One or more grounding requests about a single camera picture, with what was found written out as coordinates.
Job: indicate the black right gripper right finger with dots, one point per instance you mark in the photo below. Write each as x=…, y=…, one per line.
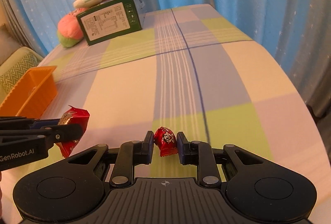
x=231, y=158

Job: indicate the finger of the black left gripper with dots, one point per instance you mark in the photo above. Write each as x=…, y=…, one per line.
x=48, y=134
x=22, y=123

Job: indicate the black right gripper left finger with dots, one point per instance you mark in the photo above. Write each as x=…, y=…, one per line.
x=99, y=158

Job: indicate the red snack packet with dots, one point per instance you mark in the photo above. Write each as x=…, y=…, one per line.
x=165, y=140
x=75, y=121

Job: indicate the orange plastic tray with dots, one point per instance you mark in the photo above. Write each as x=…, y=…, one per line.
x=32, y=94

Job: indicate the green patterned sofa cushion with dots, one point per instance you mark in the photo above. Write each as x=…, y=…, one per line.
x=15, y=67

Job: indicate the checkered tablecloth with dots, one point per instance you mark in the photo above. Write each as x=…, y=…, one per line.
x=192, y=71

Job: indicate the pink green plush toy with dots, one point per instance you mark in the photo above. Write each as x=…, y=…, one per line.
x=69, y=32

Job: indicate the green cardboard box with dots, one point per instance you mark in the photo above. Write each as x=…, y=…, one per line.
x=110, y=19

